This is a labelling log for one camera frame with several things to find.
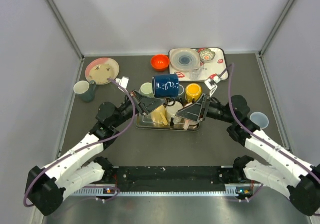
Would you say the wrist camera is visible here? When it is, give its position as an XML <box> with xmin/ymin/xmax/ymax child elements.
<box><xmin>204</xmin><ymin>74</ymin><xmax>221</xmax><ymax>97</ymax></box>
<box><xmin>115</xmin><ymin>76</ymin><xmax>130</xmax><ymax>89</ymax></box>

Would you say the pink ceramic mug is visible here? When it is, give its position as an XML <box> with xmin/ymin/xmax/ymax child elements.
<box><xmin>183</xmin><ymin>119</ymin><xmax>199</xmax><ymax>130</ymax></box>

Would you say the stainless steel tray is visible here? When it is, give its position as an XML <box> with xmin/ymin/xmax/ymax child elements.
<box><xmin>136</xmin><ymin>99</ymin><xmax>200</xmax><ymax>131</ymax></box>

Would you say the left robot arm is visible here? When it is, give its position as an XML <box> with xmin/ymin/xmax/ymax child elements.
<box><xmin>23</xmin><ymin>90</ymin><xmax>166</xmax><ymax>216</ymax></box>

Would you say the small patterned bowl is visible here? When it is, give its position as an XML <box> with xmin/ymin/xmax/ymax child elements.
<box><xmin>198</xmin><ymin>48</ymin><xmax>216</xmax><ymax>62</ymax></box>

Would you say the dark teal mug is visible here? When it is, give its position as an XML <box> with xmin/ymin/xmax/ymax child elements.
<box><xmin>73</xmin><ymin>80</ymin><xmax>97</xmax><ymax>103</ymax></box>

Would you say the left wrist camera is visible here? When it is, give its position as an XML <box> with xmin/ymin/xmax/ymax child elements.
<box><xmin>115</xmin><ymin>76</ymin><xmax>130</xmax><ymax>89</ymax></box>

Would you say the white strawberry pattern tray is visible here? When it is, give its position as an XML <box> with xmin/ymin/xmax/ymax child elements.
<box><xmin>168</xmin><ymin>48</ymin><xmax>229</xmax><ymax>82</ymax></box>

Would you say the bright yellow mug black handle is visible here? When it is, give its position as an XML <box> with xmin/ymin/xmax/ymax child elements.
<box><xmin>185</xmin><ymin>83</ymin><xmax>202</xmax><ymax>103</ymax></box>

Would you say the navy blue ceramic mug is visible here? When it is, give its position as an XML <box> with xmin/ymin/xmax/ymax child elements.
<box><xmin>151</xmin><ymin>74</ymin><xmax>180</xmax><ymax>105</ymax></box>

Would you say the clear drinking glass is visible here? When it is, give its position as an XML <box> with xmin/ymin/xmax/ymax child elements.
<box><xmin>189</xmin><ymin>67</ymin><xmax>203</xmax><ymax>81</ymax></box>

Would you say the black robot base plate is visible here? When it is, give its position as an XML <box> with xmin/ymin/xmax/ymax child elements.
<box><xmin>94</xmin><ymin>166</ymin><xmax>250</xmax><ymax>192</ymax></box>

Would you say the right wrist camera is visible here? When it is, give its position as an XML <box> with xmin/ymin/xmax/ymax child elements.
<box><xmin>204</xmin><ymin>74</ymin><xmax>221</xmax><ymax>97</ymax></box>

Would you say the pale yellow ceramic mug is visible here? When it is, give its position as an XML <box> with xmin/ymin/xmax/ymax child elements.
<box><xmin>150</xmin><ymin>105</ymin><xmax>168</xmax><ymax>125</ymax></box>

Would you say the grey mug black handle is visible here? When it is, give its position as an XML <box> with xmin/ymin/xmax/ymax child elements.
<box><xmin>176</xmin><ymin>84</ymin><xmax>185</xmax><ymax>100</ymax></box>

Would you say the small cream plate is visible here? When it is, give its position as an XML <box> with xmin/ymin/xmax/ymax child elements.
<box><xmin>89</xmin><ymin>64</ymin><xmax>116</xmax><ymax>85</ymax></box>

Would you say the light green ceramic mug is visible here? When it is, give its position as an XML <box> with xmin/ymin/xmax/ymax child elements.
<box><xmin>139</xmin><ymin>82</ymin><xmax>155</xmax><ymax>98</ymax></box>

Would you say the pink cream large plate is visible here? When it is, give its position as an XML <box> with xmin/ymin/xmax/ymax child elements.
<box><xmin>85</xmin><ymin>57</ymin><xmax>120</xmax><ymax>85</ymax></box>

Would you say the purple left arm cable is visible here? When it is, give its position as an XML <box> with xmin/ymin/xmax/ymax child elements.
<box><xmin>23</xmin><ymin>78</ymin><xmax>137</xmax><ymax>207</ymax></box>

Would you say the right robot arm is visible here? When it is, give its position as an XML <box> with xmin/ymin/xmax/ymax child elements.
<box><xmin>204</xmin><ymin>95</ymin><xmax>320</xmax><ymax>216</ymax></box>

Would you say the cream mug black handle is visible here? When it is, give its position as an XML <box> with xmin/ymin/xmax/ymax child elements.
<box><xmin>166</xmin><ymin>101</ymin><xmax>184</xmax><ymax>130</ymax></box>

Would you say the light blue footed cup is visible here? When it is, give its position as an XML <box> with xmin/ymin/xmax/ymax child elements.
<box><xmin>249</xmin><ymin>112</ymin><xmax>270</xmax><ymax>129</ymax></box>

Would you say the orange bowl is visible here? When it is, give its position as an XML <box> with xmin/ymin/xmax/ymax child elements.
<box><xmin>150</xmin><ymin>54</ymin><xmax>170</xmax><ymax>72</ymax></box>

